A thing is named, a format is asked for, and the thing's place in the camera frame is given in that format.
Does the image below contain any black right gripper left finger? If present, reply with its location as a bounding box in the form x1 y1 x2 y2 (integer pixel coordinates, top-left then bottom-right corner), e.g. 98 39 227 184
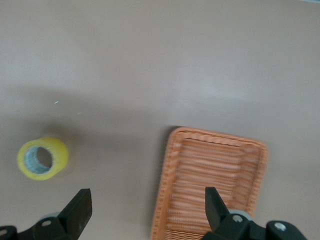
0 188 93 240

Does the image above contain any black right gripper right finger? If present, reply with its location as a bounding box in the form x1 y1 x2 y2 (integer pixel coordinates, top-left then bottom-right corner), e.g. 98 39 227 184
204 186 309 240

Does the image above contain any yellowish clear tape roll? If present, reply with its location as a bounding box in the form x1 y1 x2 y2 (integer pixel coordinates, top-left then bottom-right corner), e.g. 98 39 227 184
16 136 70 182

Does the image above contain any brown wicker basket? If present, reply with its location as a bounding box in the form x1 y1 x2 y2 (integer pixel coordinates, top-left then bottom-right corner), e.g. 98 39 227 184
150 126 269 240

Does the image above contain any brown table cover cloth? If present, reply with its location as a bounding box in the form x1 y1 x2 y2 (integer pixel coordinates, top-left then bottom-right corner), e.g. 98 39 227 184
0 0 320 240

